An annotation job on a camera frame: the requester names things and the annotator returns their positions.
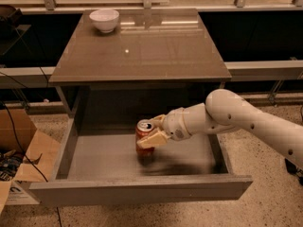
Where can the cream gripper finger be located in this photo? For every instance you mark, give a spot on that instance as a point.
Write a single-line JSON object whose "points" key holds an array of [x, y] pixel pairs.
{"points": [[155, 138], [158, 121]]}

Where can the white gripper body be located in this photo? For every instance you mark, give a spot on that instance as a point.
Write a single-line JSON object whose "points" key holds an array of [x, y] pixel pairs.
{"points": [[175, 124]]}

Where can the red coke can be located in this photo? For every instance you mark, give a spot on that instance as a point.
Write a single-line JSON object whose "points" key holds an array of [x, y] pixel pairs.
{"points": [[143, 128]]}

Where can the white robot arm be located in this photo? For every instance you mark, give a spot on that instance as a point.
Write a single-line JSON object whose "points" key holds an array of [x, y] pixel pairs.
{"points": [[224, 111]]}

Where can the grey cabinet with glossy top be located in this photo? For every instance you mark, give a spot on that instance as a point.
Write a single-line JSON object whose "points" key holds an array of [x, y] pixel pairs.
{"points": [[154, 61]]}

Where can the open grey top drawer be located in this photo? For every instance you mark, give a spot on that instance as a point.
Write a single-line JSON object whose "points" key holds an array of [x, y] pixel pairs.
{"points": [[97, 162]]}

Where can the white ceramic bowl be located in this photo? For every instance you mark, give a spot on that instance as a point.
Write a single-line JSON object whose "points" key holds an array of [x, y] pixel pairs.
{"points": [[104, 20]]}

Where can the brown cardboard box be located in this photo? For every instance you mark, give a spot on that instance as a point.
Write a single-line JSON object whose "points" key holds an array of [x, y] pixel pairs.
{"points": [[28, 156]]}

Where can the dark object at left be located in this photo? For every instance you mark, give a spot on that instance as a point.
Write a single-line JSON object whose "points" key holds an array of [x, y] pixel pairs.
{"points": [[11, 29]]}

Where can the black power adapter with cable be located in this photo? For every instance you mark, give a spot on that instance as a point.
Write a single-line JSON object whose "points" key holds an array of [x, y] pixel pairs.
{"points": [[294, 170]]}

